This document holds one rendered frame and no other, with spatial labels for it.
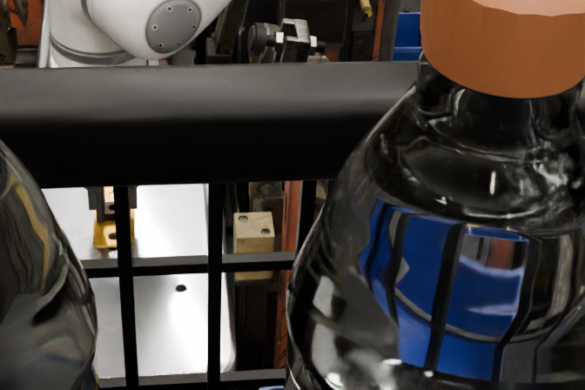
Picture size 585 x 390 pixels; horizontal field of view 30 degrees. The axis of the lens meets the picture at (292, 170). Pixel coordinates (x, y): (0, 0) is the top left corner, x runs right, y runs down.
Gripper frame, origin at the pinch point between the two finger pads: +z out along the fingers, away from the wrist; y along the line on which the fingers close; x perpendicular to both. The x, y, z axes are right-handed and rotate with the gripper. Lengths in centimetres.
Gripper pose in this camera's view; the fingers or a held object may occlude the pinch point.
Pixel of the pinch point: (112, 196)
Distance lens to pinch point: 103.5
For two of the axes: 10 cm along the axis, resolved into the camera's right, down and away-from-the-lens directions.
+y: -9.9, 0.3, -1.2
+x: 1.1, 6.3, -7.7
